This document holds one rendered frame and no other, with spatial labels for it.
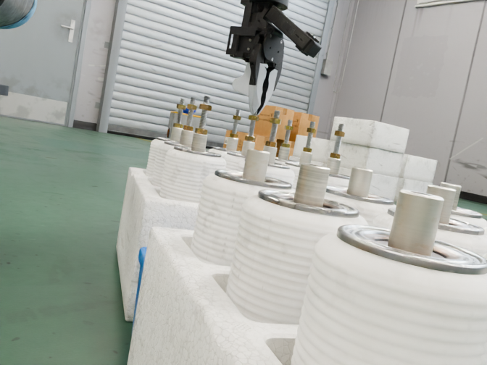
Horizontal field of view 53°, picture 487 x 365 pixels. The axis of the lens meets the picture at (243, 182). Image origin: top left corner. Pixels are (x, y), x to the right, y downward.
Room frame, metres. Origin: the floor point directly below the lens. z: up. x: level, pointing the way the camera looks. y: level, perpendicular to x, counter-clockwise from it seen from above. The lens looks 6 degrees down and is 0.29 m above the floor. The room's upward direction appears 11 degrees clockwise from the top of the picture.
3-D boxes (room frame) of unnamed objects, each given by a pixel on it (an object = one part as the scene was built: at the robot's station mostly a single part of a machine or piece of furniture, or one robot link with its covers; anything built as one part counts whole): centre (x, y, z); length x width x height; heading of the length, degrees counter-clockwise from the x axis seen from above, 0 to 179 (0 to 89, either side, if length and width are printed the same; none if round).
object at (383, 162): (3.69, -0.85, 0.27); 0.39 x 0.39 x 0.18; 37
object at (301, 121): (5.12, -0.46, 0.45); 0.30 x 0.24 x 0.30; 33
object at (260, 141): (4.81, -0.06, 0.15); 0.30 x 0.24 x 0.30; 34
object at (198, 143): (0.77, 0.08, 0.26); 0.02 x 0.02 x 0.03
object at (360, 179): (0.51, -0.12, 0.26); 0.02 x 0.02 x 0.03
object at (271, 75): (0.95, 0.01, 0.38); 0.06 x 0.03 x 0.09; 58
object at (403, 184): (3.91, -1.20, 0.09); 0.39 x 0.39 x 0.18; 39
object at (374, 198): (0.51, -0.12, 0.25); 0.08 x 0.08 x 0.01
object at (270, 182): (0.47, -0.01, 0.25); 0.08 x 0.08 x 0.01
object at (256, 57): (0.90, 0.01, 0.42); 0.05 x 0.02 x 0.09; 148
